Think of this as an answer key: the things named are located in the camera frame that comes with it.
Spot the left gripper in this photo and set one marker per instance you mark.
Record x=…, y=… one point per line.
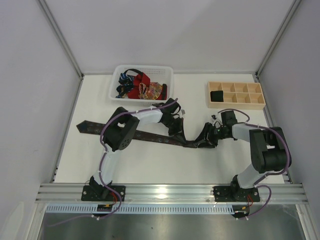
x=175, y=124

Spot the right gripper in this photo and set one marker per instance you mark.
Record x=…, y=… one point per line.
x=210, y=132

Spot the brown floral tie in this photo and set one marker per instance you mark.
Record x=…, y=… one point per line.
x=95, y=128

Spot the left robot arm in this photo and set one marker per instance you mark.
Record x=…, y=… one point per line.
x=116, y=135

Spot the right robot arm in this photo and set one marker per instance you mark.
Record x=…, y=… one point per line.
x=269, y=154

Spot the rolled black tie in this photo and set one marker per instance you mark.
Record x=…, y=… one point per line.
x=217, y=96

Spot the colourful patterned tie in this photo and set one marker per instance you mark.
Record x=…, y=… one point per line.
x=153, y=91

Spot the wooden compartment box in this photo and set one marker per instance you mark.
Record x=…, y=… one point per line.
x=237, y=95

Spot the white plastic basket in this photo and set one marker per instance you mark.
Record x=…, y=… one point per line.
x=160, y=74

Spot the red tie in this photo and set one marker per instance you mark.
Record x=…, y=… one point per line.
x=143, y=78

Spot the blue striped tie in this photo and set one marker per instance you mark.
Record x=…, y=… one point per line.
x=126, y=84

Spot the white slotted cable duct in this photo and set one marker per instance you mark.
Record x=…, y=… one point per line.
x=165, y=209

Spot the aluminium mounting rail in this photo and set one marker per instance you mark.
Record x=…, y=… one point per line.
x=172, y=193

